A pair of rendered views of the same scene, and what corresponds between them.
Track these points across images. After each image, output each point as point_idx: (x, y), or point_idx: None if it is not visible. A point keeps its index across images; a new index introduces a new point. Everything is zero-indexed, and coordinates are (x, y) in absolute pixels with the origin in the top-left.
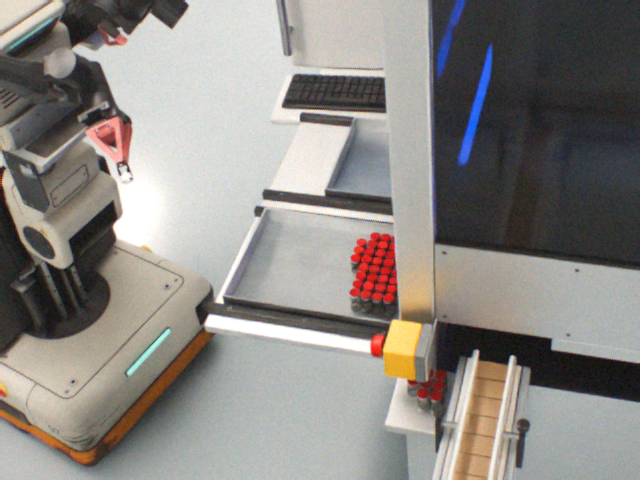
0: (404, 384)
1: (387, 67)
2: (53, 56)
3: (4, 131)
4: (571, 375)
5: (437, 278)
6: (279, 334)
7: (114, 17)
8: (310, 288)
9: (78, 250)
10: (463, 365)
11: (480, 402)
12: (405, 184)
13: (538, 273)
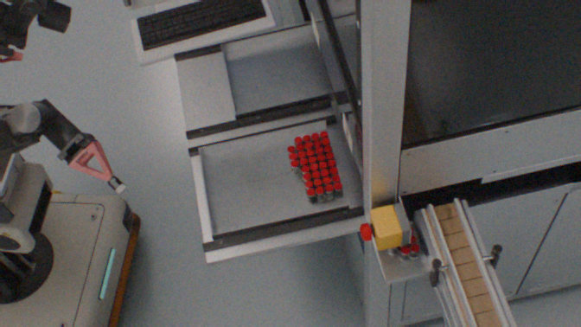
0: None
1: (373, 48)
2: (14, 114)
3: None
4: (485, 189)
5: (401, 171)
6: (269, 246)
7: (4, 39)
8: (269, 199)
9: (37, 233)
10: (421, 217)
11: (448, 240)
12: (382, 122)
13: (478, 143)
